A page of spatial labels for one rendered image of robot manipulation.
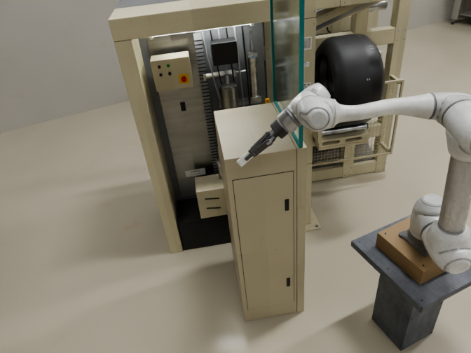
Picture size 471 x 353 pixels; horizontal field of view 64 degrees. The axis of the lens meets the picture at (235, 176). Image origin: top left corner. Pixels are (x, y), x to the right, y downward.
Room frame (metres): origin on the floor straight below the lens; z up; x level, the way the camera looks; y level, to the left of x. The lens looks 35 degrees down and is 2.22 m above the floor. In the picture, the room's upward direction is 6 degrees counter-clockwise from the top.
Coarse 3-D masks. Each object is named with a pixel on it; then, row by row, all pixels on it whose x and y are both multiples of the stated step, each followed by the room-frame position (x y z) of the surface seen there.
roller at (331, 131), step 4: (360, 124) 2.32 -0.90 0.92; (364, 124) 2.31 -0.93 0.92; (332, 128) 2.30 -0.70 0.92; (336, 128) 2.30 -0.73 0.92; (340, 128) 2.30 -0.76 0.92; (344, 128) 2.30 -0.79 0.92; (348, 128) 2.30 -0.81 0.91; (352, 128) 2.30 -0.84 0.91; (356, 128) 2.30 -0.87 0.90; (360, 128) 2.30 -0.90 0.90; (364, 128) 2.30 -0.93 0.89; (324, 132) 2.28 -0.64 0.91; (328, 132) 2.28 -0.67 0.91; (332, 132) 2.28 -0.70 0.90; (336, 132) 2.29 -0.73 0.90; (340, 132) 2.29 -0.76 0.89
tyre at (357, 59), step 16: (320, 48) 2.53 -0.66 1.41; (336, 48) 2.34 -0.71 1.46; (352, 48) 2.31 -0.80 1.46; (368, 48) 2.31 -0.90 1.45; (320, 64) 2.72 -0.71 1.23; (336, 64) 2.26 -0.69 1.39; (352, 64) 2.23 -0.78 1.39; (368, 64) 2.22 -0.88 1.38; (320, 80) 2.72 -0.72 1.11; (336, 80) 2.22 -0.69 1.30; (352, 80) 2.18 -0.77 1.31; (384, 80) 2.22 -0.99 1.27; (336, 96) 2.20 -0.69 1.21; (352, 96) 2.15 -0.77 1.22; (368, 96) 2.16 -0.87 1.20
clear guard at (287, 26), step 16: (272, 0) 2.05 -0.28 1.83; (288, 0) 1.73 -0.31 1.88; (304, 0) 1.53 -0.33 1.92; (272, 16) 2.06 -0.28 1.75; (288, 16) 1.73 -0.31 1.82; (272, 32) 2.07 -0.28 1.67; (288, 32) 1.73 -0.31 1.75; (272, 48) 2.07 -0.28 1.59; (288, 48) 1.74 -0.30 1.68; (272, 64) 2.08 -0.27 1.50; (288, 64) 1.74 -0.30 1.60; (288, 80) 1.74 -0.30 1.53; (288, 96) 1.75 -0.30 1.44
